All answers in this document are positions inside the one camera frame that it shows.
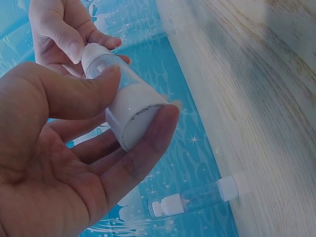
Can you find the clear bottle with white cream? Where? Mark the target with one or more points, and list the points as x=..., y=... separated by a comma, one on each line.
x=133, y=108

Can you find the person's right thumb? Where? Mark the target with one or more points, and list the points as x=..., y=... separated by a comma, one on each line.
x=69, y=40

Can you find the person's left thumb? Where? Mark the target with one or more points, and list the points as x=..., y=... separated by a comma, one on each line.
x=81, y=95

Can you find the clear pump bottle white base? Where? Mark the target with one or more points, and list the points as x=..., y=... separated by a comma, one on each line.
x=197, y=197

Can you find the person's right hand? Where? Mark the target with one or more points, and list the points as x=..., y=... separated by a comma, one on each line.
x=53, y=29

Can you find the person's left hand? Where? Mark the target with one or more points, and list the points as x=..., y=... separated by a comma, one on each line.
x=44, y=172

